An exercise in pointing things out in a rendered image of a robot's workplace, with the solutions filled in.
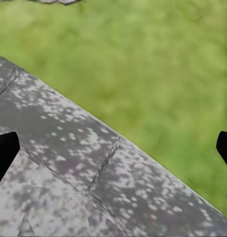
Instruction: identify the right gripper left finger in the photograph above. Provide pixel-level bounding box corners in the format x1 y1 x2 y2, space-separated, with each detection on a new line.
0 131 20 181

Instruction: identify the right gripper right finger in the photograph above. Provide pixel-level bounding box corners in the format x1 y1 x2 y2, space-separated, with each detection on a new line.
216 131 227 164

